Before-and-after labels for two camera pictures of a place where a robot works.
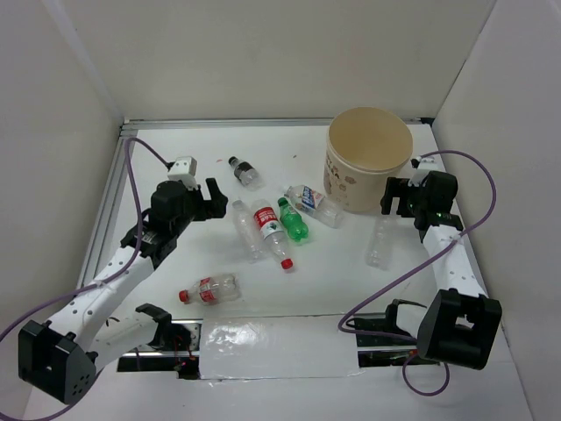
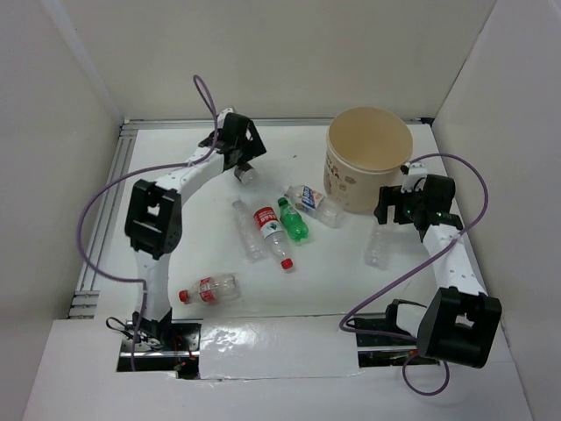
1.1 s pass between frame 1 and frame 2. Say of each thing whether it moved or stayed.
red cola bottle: stayed
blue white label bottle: stayed
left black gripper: moved
